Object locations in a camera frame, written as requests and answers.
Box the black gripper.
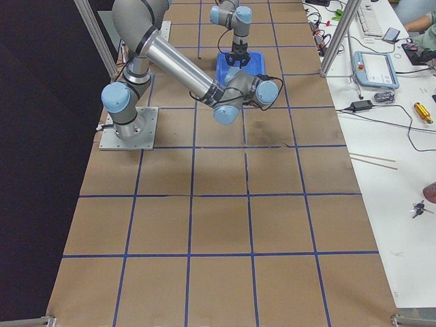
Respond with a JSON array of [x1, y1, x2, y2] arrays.
[[225, 42, 251, 68]]

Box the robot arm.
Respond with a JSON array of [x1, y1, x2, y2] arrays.
[[209, 0, 252, 69], [101, 1, 281, 141]]

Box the blue plastic tray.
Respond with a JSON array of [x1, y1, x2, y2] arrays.
[[215, 51, 265, 85]]

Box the black power adapter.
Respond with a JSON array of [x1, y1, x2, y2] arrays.
[[349, 100, 373, 112]]

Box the teach pendant tablet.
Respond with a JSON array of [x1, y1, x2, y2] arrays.
[[353, 51, 399, 89]]

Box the white keyboard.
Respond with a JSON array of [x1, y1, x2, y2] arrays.
[[357, 2, 384, 37]]

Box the black smartphone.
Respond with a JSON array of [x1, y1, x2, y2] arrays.
[[382, 27, 400, 44]]

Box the wooden chopsticks pair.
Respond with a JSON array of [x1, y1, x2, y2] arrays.
[[349, 153, 398, 170]]

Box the brown paper table cover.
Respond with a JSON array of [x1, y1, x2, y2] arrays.
[[47, 1, 395, 326]]

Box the bunch of keys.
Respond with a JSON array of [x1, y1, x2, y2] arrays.
[[411, 200, 433, 219]]

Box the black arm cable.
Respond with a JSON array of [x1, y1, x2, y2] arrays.
[[238, 74, 284, 112], [217, 29, 234, 54]]

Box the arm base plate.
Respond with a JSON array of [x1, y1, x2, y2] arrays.
[[99, 106, 159, 151]]

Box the aluminium frame post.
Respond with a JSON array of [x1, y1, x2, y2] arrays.
[[320, 0, 361, 78]]

